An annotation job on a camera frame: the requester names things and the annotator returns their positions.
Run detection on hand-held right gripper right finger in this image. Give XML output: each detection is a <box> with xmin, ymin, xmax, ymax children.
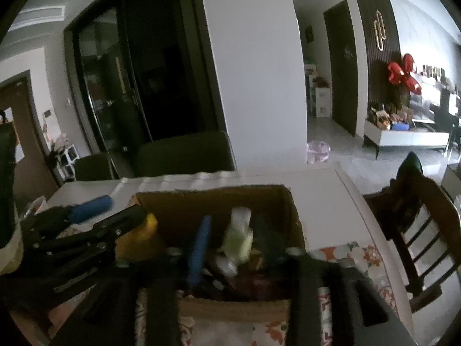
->
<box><xmin>252</xmin><ymin>216</ymin><xmax>422</xmax><ymax>346</ymax></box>

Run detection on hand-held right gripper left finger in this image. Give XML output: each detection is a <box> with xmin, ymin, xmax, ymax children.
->
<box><xmin>47</xmin><ymin>215</ymin><xmax>213</xmax><ymax>346</ymax></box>

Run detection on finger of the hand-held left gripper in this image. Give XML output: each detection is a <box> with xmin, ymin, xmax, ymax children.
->
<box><xmin>36</xmin><ymin>205</ymin><xmax>148</xmax><ymax>256</ymax></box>
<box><xmin>43</xmin><ymin>195</ymin><xmax>113</xmax><ymax>231</ymax></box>

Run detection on yellow snack packet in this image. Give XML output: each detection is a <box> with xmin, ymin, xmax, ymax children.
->
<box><xmin>115</xmin><ymin>213</ymin><xmax>161</xmax><ymax>260</ymax></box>

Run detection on light green snack packet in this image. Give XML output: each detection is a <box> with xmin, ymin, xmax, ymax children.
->
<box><xmin>220</xmin><ymin>207</ymin><xmax>254</xmax><ymax>264</ymax></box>

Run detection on cardboard box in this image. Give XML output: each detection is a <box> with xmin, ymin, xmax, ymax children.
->
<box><xmin>130</xmin><ymin>185</ymin><xmax>307</xmax><ymax>328</ymax></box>

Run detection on white snack packet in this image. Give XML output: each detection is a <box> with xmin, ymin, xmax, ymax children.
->
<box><xmin>212</xmin><ymin>256</ymin><xmax>238</xmax><ymax>278</ymax></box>

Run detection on small dark green chair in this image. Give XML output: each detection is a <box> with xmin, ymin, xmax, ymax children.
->
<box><xmin>74</xmin><ymin>153</ymin><xmax>118</xmax><ymax>181</ymax></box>

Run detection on white storage cubes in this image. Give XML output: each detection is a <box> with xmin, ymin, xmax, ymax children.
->
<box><xmin>54</xmin><ymin>143</ymin><xmax>78</xmax><ymax>179</ymax></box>

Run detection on floral table mat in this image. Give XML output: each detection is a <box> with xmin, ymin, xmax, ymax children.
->
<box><xmin>133</xmin><ymin>241</ymin><xmax>400</xmax><ymax>346</ymax></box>

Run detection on wide dark green chair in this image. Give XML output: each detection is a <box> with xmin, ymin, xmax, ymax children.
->
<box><xmin>135</xmin><ymin>131</ymin><xmax>236</xmax><ymax>178</ymax></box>

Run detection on brown wooden door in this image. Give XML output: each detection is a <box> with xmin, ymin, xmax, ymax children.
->
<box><xmin>0</xmin><ymin>70</ymin><xmax>54</xmax><ymax>202</ymax></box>

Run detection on dark wooden chair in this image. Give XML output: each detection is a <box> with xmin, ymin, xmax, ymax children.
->
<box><xmin>362</xmin><ymin>173</ymin><xmax>461</xmax><ymax>314</ymax></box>

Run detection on dark glass sliding door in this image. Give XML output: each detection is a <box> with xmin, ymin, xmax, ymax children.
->
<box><xmin>64</xmin><ymin>0</ymin><xmax>227</xmax><ymax>177</ymax></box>

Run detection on dark green cloth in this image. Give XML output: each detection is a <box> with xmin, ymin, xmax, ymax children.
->
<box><xmin>391</xmin><ymin>151</ymin><xmax>425</xmax><ymax>224</ymax></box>

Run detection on white low cabinet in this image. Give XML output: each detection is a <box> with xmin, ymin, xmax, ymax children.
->
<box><xmin>363</xmin><ymin>117</ymin><xmax>451</xmax><ymax>159</ymax></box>

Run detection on white hallway shelf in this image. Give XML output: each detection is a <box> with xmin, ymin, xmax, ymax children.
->
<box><xmin>304</xmin><ymin>64</ymin><xmax>332</xmax><ymax>118</ymax></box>

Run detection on ceiling air vent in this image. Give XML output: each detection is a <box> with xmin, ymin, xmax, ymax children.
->
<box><xmin>9</xmin><ymin>5</ymin><xmax>65</xmax><ymax>26</ymax></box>

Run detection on dark hallway door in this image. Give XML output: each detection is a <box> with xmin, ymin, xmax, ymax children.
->
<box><xmin>323</xmin><ymin>0</ymin><xmax>358</xmax><ymax>137</ymax></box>

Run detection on red foil balloon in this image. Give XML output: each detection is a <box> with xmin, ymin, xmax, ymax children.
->
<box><xmin>387</xmin><ymin>53</ymin><xmax>423</xmax><ymax>94</ymax></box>

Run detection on dark slatted wall panel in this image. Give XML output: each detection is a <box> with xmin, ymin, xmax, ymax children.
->
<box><xmin>351</xmin><ymin>0</ymin><xmax>402</xmax><ymax>138</ymax></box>

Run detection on gold wall ornament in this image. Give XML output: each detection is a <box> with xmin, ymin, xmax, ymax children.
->
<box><xmin>373</xmin><ymin>9</ymin><xmax>389</xmax><ymax>52</ymax></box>

